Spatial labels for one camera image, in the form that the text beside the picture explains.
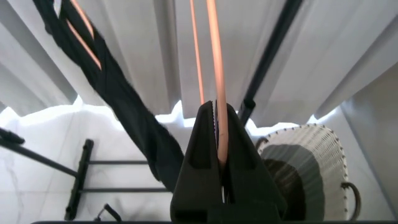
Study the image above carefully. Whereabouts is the white curtain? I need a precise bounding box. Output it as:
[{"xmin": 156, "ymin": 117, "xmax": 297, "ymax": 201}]
[{"xmin": 0, "ymin": 0, "xmax": 398, "ymax": 128}]

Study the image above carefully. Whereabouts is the black T-shirt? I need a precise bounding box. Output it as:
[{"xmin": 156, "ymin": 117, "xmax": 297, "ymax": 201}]
[{"xmin": 32, "ymin": 0, "xmax": 185, "ymax": 192}]

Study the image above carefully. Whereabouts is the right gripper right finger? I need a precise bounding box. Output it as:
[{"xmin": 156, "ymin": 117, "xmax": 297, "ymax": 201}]
[{"xmin": 222, "ymin": 102, "xmax": 287, "ymax": 222}]

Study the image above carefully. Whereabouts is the white laundry basket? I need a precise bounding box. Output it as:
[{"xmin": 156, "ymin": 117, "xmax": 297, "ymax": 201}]
[{"xmin": 254, "ymin": 123, "xmax": 362, "ymax": 222}]

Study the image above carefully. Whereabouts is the pink clothes hanger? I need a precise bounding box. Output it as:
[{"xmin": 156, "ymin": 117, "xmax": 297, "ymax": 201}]
[
  {"xmin": 189, "ymin": 0, "xmax": 229, "ymax": 169},
  {"xmin": 65, "ymin": 0, "xmax": 103, "ymax": 71}
]

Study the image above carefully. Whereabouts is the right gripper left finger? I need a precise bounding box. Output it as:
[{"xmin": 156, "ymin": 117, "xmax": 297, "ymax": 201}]
[{"xmin": 170, "ymin": 101, "xmax": 223, "ymax": 222}]

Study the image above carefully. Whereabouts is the black clothes rack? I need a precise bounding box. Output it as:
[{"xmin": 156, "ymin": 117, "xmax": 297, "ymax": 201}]
[{"xmin": 0, "ymin": 0, "xmax": 304, "ymax": 222}]

